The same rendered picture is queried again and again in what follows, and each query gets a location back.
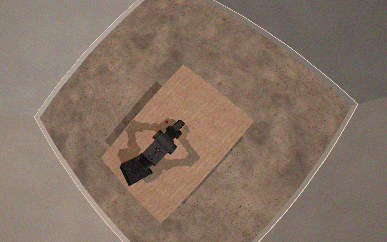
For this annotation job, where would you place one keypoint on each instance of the orange flat mat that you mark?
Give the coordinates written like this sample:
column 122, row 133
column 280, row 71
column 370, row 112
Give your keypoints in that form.
column 184, row 134

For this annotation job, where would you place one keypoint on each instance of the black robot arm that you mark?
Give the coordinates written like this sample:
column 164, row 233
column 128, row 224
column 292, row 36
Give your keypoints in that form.
column 163, row 143

